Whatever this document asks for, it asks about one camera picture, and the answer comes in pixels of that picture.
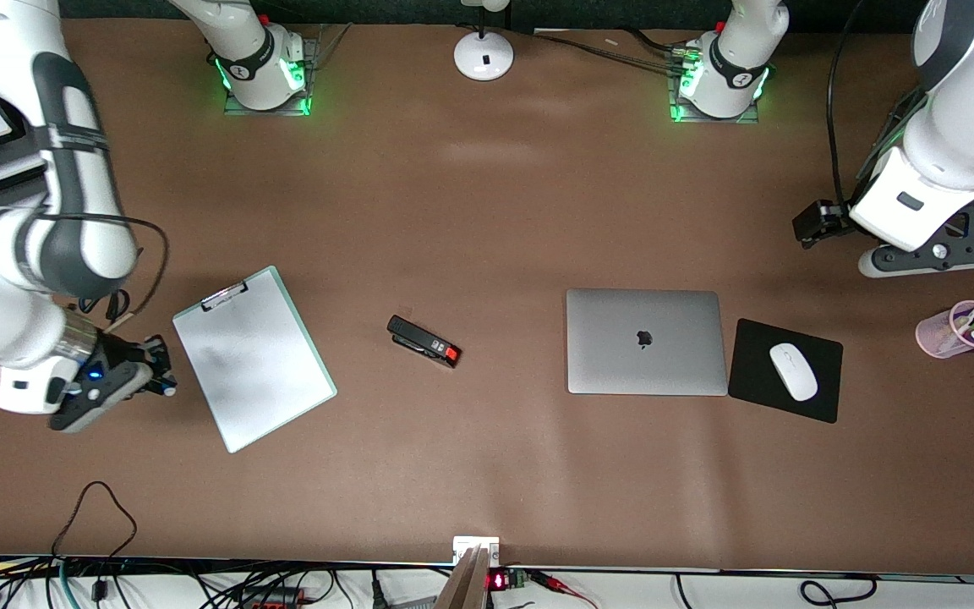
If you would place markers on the silver laptop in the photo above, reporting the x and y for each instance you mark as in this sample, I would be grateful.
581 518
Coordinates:
622 364

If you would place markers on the teal clipboard with white paper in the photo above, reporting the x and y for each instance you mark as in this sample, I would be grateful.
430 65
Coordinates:
259 364

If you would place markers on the pink translucent pen cup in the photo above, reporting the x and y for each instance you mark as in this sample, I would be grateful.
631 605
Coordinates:
935 334

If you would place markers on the white computer mouse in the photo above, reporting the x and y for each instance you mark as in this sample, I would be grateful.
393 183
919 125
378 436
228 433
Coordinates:
794 372

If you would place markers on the black mouse pad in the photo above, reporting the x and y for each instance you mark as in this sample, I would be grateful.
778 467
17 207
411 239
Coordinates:
749 381

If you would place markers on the black stapler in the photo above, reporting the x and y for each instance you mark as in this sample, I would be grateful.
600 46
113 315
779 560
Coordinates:
419 340

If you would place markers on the white round lamp stand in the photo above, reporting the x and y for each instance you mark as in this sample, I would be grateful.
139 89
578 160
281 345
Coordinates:
484 57

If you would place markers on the small white box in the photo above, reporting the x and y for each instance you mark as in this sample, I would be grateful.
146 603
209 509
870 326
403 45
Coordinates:
476 543

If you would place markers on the circuit board with red display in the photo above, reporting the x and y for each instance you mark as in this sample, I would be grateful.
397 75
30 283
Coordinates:
500 582

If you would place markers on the grey wedge bracket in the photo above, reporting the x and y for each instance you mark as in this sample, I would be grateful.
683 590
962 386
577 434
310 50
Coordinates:
462 588

